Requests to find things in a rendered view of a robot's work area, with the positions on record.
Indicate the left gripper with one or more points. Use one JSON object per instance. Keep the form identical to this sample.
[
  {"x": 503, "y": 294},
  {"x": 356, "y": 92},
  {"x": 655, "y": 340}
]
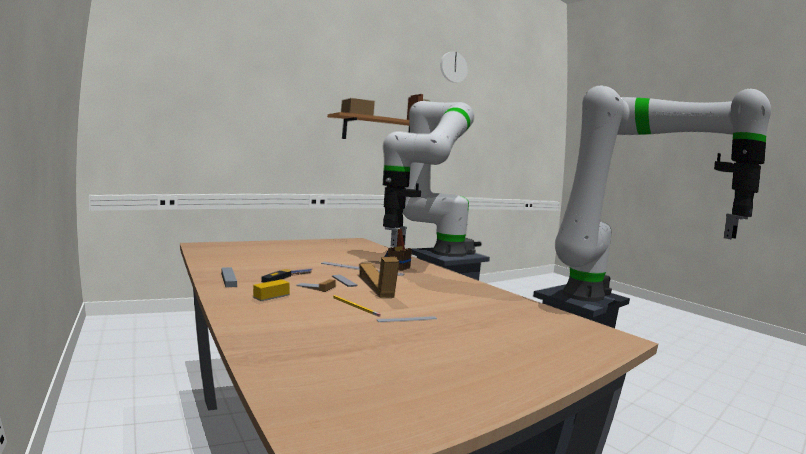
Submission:
[{"x": 746, "y": 175}]

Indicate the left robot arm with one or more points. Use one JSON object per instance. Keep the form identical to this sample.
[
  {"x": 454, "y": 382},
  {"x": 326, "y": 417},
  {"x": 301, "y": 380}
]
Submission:
[{"x": 583, "y": 241}]

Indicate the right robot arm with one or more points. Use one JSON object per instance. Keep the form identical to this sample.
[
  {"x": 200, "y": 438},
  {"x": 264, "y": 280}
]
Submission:
[{"x": 432, "y": 147}]

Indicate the yellow rectangular block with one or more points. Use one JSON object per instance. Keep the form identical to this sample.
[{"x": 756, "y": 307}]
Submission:
[{"x": 271, "y": 290}]

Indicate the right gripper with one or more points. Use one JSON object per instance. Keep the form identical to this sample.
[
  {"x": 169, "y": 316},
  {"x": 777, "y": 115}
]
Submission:
[{"x": 394, "y": 201}]

